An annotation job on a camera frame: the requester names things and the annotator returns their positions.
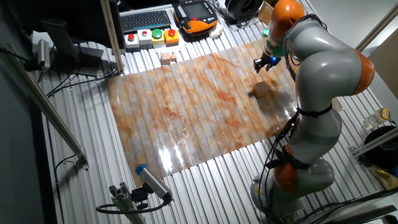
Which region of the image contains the grey monitor stand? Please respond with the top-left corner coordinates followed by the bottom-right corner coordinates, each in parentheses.
top-left (40, 20), bottom-right (105, 78)

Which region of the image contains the black monitor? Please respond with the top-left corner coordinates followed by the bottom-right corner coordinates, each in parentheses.
top-left (9, 0), bottom-right (125, 50)

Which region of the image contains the thin dark floor cable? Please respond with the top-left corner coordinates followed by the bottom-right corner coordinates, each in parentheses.
top-left (45, 119), bottom-right (78, 224)

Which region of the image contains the light upright frame beam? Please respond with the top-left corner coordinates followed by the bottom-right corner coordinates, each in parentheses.
top-left (99, 0), bottom-right (125, 75)

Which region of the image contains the yellow bag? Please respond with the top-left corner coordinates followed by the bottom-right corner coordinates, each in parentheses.
top-left (368, 164), bottom-right (398, 190)

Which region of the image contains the aluminium profile camera mount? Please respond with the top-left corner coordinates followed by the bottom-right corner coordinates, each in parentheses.
top-left (108, 182), bottom-right (147, 224)

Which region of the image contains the orange marble patterned mat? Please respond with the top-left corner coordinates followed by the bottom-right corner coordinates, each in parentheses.
top-left (106, 37), bottom-right (298, 187)

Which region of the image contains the white box small red button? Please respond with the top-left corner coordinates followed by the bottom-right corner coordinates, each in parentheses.
top-left (137, 29), bottom-right (153, 50)

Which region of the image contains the yellow box green button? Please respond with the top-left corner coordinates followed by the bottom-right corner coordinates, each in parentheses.
top-left (151, 27), bottom-right (165, 49)

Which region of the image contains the brown cardboard box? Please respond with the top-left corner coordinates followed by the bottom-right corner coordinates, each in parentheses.
top-left (257, 1), bottom-right (274, 26)

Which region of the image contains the short aluminium profile bar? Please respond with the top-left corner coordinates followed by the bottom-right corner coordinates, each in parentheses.
top-left (348, 126), bottom-right (398, 158)

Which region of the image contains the black table cable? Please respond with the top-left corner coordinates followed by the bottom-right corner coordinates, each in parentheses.
top-left (46, 67), bottom-right (119, 98)

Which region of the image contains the black camera cable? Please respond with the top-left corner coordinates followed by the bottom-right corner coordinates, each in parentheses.
top-left (95, 192), bottom-right (172, 215)

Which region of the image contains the silver cylindrical camera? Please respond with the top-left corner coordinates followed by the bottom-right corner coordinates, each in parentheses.
top-left (36, 39), bottom-right (52, 71)

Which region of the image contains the black keyboard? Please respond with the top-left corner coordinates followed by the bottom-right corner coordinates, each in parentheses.
top-left (119, 9), bottom-right (172, 34)

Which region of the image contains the green wrist camera bracket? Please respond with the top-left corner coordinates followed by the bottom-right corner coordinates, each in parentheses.
top-left (262, 29), bottom-right (286, 58)

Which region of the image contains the orange box red button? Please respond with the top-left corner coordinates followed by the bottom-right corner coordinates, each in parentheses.
top-left (164, 28), bottom-right (180, 47)

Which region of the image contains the slanted aluminium frame strut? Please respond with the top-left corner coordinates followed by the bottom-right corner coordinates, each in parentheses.
top-left (354, 2), bottom-right (398, 54)

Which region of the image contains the brown cardboard panel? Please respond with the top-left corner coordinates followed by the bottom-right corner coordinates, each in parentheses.
top-left (366, 27), bottom-right (398, 105)

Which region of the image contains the black round bin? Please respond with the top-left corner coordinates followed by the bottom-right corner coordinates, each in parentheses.
top-left (357, 124), bottom-right (398, 170)

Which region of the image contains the orange black teach pendant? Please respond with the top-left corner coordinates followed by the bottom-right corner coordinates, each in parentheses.
top-left (173, 0), bottom-right (219, 34)

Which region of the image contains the black arm cable harness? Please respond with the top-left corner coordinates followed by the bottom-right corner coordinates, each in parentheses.
top-left (257, 14), bottom-right (330, 224)

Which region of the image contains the white box red mushroom button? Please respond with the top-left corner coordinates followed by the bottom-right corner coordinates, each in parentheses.
top-left (124, 32), bottom-right (141, 52)

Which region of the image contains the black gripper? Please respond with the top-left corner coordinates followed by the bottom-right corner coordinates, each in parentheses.
top-left (253, 52), bottom-right (282, 74)

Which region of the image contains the black filament spool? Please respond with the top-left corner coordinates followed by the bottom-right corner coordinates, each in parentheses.
top-left (224, 0), bottom-right (265, 22)

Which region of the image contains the white rounded lump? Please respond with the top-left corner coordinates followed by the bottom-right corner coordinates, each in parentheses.
top-left (208, 23), bottom-right (224, 40)

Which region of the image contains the long aluminium frame rail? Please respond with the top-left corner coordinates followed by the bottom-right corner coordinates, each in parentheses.
top-left (0, 43), bottom-right (90, 170)

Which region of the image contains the plastic bottle yellow label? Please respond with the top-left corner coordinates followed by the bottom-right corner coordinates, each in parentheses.
top-left (362, 108), bottom-right (392, 131)

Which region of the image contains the silver camera blue cap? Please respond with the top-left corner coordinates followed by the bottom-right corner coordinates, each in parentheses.
top-left (136, 164), bottom-right (174, 202)

